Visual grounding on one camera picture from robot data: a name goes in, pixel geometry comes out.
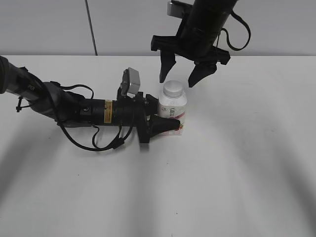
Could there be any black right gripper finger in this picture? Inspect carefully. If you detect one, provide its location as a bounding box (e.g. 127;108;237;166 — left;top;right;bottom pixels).
188;62;217;87
159;50;176;82

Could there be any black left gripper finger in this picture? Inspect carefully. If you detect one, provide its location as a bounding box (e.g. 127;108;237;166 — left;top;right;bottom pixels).
149;116;180;137
146;94;159;116

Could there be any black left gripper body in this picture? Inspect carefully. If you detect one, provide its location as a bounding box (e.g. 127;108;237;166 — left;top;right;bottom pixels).
114;91;150;144

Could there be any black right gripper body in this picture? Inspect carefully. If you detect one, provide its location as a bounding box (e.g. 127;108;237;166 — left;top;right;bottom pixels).
151;9;230;65

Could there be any white Yili yogurt bottle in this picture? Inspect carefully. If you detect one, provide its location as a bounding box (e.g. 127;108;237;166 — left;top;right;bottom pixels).
158;90;187;135

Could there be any white plastic bottle cap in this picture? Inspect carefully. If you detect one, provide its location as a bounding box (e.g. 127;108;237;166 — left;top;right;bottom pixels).
163;80;183;98

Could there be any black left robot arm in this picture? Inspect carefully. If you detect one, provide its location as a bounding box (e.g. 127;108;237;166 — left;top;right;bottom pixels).
0;57;180;149

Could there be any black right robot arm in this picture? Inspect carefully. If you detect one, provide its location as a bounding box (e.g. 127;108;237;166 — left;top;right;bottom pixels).
151;0;236;87

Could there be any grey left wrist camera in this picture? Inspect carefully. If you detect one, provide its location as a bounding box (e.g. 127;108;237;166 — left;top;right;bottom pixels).
120;67;141;96

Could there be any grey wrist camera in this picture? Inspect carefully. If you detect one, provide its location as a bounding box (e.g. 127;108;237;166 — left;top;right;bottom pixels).
167;0;193;19
120;67;141;96

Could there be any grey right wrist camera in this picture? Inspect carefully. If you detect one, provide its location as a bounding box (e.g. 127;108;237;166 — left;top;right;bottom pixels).
167;0;193;19

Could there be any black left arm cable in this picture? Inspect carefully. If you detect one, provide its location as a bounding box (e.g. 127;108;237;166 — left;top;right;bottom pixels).
58;122;135;152

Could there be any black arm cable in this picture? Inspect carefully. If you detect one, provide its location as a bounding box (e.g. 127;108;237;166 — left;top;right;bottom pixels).
216;9;251;51
58;122;135;152

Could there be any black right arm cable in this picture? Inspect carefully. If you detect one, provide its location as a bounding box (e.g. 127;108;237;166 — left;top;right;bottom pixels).
216;9;251;51

